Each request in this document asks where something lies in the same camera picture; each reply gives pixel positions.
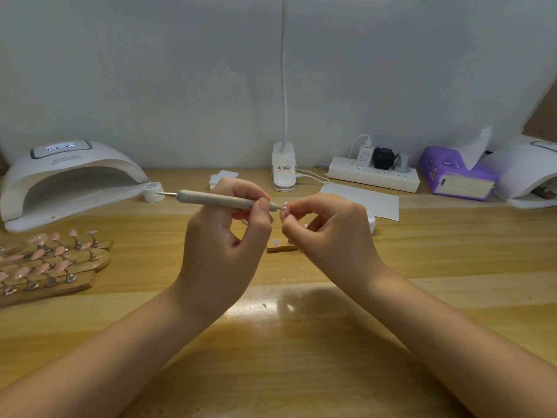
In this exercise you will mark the person's left hand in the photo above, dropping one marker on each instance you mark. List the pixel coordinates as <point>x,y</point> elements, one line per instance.
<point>217,261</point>

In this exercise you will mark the person's right hand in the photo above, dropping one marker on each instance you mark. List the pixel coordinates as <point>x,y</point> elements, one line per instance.
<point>339,244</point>

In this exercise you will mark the white gel jar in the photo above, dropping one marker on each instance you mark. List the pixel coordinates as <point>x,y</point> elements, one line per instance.
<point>372,223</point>

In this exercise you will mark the wooden nail holder strip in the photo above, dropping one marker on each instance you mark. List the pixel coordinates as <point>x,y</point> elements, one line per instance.
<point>280,247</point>

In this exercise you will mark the grey dotting pen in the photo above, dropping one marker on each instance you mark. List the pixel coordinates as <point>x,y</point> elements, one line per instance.
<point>209,199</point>

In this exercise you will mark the wooden stands with pink nails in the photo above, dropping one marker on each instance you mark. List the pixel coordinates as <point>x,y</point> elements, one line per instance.
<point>50,268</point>

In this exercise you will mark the white nail lamp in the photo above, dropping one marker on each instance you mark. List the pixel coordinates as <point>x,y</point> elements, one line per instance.
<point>527,172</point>
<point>65,172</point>

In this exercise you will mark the person's right forearm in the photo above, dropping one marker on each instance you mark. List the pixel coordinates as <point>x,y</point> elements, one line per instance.
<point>466,352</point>

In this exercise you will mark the person's left forearm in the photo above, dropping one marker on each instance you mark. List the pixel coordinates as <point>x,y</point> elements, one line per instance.
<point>83,370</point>

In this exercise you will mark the white desk lamp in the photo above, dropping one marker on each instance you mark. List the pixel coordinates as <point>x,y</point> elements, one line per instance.
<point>284,165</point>

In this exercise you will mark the white paper sheet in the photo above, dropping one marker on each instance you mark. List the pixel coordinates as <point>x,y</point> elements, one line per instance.
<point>374,204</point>

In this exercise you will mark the white power strip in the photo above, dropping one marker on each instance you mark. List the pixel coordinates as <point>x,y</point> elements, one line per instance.
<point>374,174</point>

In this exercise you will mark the stack of white cotton pads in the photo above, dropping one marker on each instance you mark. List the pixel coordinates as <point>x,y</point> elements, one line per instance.
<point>223,178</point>

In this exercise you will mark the white charger plug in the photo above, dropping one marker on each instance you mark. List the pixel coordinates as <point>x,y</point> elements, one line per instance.
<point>365,155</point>

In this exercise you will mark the small closed white jar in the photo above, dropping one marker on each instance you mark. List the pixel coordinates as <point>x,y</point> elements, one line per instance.
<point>152,192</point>

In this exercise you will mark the black plug adapter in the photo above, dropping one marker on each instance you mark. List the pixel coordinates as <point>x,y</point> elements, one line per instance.
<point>384,158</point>

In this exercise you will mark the grey plug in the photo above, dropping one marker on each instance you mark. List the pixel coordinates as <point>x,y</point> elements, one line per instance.
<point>403,162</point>

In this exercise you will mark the purple tissue box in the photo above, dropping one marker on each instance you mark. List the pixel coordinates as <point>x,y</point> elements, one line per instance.
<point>442,172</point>

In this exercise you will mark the white tissue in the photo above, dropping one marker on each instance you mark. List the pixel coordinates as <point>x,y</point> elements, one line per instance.
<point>475,148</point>

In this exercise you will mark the brown wooden board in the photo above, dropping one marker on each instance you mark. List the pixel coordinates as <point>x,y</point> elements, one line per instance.
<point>544,108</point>

